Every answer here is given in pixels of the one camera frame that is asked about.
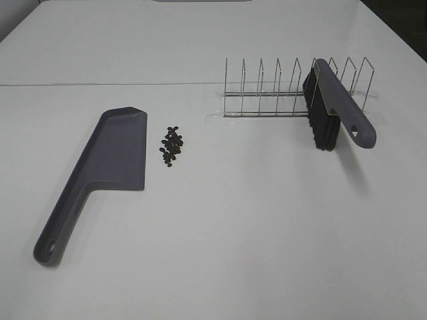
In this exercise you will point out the pile of coffee beans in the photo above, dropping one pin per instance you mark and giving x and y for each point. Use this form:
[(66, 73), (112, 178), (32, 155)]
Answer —
[(171, 145)]

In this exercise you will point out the purple plastic dustpan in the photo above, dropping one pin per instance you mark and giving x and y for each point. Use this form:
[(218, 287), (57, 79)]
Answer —
[(113, 159)]

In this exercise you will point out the purple hand brush black bristles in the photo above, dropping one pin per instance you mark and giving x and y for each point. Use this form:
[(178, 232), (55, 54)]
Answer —
[(329, 106)]

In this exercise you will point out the chrome wire dish rack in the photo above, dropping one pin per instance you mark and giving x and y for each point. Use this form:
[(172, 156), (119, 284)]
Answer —
[(279, 92)]

